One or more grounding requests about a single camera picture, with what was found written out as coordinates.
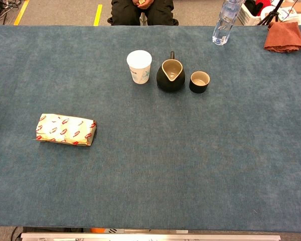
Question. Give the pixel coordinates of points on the black tripod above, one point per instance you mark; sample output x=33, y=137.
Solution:
x=271, y=15

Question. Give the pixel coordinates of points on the gold snack packet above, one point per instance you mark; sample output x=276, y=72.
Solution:
x=65, y=130

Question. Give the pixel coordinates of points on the white storage basket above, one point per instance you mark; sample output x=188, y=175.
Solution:
x=250, y=12

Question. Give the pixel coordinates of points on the aluminium frame rail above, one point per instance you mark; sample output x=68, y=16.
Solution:
x=150, y=237

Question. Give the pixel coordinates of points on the blue table cloth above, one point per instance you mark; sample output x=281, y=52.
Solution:
x=150, y=140

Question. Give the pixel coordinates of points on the yellow floor tape strip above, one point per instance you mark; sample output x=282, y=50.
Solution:
x=98, y=15
x=21, y=12

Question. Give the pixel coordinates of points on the rust brown folded cloth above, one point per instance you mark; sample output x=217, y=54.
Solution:
x=284, y=37

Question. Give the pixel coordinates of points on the seated person in black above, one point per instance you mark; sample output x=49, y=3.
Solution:
x=143, y=11

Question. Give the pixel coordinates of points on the black ceramic pitcher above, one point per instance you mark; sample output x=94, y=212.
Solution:
x=171, y=75

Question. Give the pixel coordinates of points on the black ceramic teacup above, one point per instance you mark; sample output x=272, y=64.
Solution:
x=199, y=81

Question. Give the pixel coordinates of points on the clear plastic water bottle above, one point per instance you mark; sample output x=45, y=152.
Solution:
x=224, y=22

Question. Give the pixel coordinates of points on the white paper cup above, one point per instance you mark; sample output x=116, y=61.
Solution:
x=139, y=66

